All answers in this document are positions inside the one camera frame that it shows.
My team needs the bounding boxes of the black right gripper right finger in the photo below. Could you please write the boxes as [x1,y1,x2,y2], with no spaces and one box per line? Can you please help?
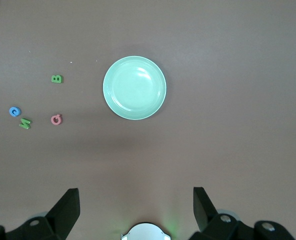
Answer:
[189,186,296,240]

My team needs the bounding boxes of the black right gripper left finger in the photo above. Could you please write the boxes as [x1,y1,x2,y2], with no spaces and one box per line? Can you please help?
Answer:
[0,188,81,240]

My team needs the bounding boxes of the pink wooden letter Q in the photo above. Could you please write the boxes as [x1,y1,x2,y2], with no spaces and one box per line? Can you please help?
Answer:
[50,114,64,126]

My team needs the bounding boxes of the green wooden letter N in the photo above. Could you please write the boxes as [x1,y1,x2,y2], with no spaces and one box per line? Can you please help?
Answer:
[18,117,33,130]

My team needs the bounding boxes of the blue wooden letter C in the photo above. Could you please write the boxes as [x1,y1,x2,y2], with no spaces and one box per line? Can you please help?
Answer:
[8,106,22,118]

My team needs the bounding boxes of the brown table mat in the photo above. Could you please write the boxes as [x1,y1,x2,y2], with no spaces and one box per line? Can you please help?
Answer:
[0,0,296,240]

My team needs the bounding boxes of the mint green round plate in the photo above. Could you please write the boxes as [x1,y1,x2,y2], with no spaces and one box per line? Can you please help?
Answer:
[102,55,168,121]

